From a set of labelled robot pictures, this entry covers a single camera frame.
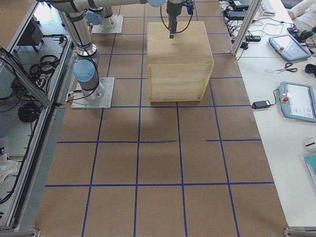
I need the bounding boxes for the coiled black cable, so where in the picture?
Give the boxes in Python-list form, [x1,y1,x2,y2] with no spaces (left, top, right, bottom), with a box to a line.
[17,101,40,123]

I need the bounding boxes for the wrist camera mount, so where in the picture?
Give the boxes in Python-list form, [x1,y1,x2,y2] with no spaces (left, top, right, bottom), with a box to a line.
[183,0,195,16]

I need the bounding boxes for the upper teach pendant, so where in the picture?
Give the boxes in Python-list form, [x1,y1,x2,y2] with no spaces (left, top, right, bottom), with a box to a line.
[269,35,311,62]

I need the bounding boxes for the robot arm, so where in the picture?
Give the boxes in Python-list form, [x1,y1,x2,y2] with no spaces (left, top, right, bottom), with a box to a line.
[85,6,116,29]
[47,0,184,57]

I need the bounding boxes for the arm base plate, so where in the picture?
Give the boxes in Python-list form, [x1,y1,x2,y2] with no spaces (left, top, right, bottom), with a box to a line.
[92,15,124,35]
[71,77,115,110]

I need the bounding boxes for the teach pendant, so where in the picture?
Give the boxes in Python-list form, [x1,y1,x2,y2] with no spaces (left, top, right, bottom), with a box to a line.
[269,35,311,62]
[279,81,316,123]

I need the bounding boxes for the light wooden drawer cabinet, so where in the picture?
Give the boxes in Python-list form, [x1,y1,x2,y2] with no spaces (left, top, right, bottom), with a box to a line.
[147,21,214,102]

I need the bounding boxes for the black power brick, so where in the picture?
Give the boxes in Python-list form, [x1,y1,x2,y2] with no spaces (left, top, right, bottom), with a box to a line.
[251,100,271,110]

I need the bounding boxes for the black handled scissors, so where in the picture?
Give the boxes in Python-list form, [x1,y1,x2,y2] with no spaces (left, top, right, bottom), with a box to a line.
[274,62,298,74]

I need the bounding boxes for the person in white shirt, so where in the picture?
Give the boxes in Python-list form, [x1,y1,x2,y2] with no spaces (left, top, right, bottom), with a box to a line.
[288,0,316,26]

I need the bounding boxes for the black control box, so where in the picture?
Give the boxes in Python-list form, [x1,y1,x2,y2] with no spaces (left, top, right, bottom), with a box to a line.
[17,17,43,52]

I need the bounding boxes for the right aluminium frame post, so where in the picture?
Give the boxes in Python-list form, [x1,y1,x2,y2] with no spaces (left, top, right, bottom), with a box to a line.
[231,0,261,56]

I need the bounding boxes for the teal notebook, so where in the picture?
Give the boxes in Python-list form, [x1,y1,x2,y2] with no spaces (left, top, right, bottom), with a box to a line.
[304,154,316,185]

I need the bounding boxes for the black power adapter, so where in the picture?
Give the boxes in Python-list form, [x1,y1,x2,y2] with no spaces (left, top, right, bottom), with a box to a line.
[226,11,246,21]

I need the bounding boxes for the aluminium guard frame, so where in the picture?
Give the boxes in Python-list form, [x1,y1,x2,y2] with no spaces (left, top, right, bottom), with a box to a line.
[0,0,72,232]

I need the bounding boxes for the lower teach pendant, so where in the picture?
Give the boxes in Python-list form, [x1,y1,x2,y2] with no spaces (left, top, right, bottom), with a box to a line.
[279,81,316,123]

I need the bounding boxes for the black phone device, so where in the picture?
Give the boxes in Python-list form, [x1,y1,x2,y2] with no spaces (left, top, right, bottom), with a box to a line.
[245,36,261,42]

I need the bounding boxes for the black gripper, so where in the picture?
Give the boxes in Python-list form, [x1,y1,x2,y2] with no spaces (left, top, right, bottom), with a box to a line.
[166,1,183,39]

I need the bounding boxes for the white computer mouse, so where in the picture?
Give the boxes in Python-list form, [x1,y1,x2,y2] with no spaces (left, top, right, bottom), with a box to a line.
[303,137,316,153]

